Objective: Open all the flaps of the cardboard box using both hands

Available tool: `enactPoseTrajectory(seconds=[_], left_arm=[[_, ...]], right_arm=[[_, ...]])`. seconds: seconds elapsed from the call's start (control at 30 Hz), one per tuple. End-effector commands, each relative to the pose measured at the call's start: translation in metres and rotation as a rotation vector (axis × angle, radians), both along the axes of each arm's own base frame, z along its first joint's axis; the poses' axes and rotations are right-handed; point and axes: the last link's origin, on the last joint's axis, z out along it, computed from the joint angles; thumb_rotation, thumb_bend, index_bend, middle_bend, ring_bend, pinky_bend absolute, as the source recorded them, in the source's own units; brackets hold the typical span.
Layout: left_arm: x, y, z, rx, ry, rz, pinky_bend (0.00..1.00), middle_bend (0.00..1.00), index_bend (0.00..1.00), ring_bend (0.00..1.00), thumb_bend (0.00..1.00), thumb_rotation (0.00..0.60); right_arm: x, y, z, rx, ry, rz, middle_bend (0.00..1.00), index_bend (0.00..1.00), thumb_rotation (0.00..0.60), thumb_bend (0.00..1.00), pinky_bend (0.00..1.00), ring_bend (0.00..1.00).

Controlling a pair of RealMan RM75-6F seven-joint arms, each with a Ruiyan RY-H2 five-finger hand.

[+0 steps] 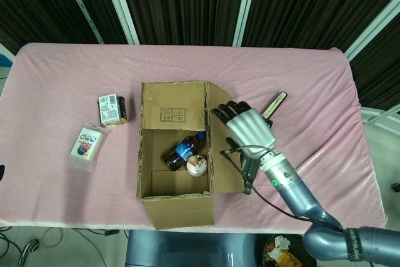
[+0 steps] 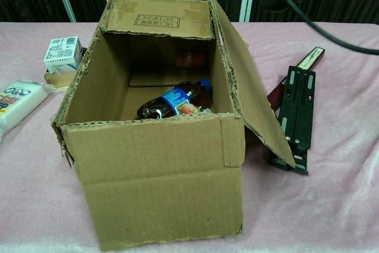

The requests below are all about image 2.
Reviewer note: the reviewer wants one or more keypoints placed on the brown cardboard shipping box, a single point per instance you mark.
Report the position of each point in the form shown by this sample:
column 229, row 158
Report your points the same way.
column 163, row 190

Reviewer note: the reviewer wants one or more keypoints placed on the dark red flat box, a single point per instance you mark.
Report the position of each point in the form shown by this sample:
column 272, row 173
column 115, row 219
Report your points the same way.
column 314, row 56

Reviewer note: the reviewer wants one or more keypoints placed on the small white blue carton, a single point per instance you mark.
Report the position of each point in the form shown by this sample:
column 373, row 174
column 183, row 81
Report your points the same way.
column 59, row 53

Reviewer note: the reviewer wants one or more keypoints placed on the colourful snack packet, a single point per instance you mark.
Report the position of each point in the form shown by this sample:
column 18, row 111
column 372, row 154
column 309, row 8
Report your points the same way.
column 192, row 109

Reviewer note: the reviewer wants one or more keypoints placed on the blue-labelled drink bottle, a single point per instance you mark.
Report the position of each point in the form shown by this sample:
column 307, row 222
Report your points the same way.
column 174, row 99

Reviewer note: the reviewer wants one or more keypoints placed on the red cylindrical package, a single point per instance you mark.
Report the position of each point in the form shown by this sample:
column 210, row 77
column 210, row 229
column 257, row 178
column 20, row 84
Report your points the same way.
column 191, row 59

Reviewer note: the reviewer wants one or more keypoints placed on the black folding stand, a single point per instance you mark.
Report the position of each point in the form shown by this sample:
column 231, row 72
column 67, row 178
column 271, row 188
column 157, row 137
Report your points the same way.
column 299, row 102

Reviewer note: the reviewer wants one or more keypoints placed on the pink table cloth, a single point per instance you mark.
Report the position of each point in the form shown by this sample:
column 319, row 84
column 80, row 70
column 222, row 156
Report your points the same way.
column 325, row 205

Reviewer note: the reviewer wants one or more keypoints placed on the white tissue pack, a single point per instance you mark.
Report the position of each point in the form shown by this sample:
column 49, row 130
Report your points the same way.
column 17, row 108

